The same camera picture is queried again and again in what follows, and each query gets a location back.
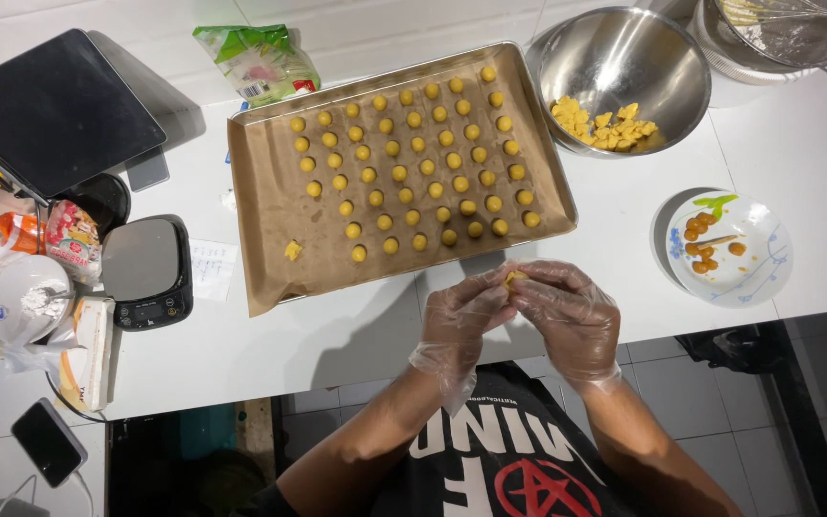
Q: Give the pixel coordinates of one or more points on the person's left hand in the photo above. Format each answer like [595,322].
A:
[456,316]

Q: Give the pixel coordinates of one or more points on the person's right hand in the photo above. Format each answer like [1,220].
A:
[571,323]

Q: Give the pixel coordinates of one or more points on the person's left fingers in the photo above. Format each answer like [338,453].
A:
[487,296]

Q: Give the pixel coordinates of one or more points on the person's right fingers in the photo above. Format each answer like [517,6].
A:
[537,284]

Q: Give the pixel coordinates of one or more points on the yellow dough piece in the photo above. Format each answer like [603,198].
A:
[515,276]

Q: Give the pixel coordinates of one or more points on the metal baking tray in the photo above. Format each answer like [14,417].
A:
[564,208]

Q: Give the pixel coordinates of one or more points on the rows of yellow dough balls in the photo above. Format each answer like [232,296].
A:
[413,165]

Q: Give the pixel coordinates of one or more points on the person's black printed shirt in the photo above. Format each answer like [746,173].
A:
[507,452]

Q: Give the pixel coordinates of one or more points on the group of orange filling balls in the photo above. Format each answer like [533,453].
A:
[699,237]

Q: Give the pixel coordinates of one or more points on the heap of yellow dough chunks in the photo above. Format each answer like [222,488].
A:
[607,129]

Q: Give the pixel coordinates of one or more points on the small wooden stick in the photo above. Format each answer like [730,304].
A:
[716,241]

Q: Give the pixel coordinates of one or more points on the rough yellow dough lump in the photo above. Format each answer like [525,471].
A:
[292,250]

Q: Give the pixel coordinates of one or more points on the white floral plate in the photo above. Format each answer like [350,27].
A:
[751,273]

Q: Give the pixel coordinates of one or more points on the brown parchment paper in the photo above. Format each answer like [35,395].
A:
[270,215]

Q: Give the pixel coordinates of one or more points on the large steel mixing bowl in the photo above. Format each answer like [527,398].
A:
[622,64]

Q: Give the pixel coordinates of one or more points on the white paper note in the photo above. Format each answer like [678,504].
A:
[212,269]

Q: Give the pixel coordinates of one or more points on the green and white packet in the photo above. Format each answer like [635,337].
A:
[263,68]

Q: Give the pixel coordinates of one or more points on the steel bowl with batter residue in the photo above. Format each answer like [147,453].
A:
[779,43]

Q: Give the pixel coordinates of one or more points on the black digital kitchen scale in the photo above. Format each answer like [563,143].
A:
[144,269]

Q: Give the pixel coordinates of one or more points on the grey flat device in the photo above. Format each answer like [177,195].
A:
[148,171]

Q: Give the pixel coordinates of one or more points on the metal whisk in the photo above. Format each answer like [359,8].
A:
[779,11]

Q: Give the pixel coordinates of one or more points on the black round container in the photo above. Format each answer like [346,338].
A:
[101,197]

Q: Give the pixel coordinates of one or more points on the white and yellow butter carton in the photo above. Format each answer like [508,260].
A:
[90,352]

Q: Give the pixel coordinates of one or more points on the red and white flour bag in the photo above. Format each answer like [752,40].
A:
[72,240]

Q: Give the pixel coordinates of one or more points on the metal spoon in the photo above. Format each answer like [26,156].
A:
[54,294]

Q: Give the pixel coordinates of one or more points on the white bowl with flour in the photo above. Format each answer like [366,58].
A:
[26,301]

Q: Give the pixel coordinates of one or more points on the black smartphone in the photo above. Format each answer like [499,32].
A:
[49,441]

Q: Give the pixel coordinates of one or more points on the black tablet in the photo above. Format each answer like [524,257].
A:
[54,115]

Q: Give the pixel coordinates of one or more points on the orange snack packet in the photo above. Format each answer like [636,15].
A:
[8,240]

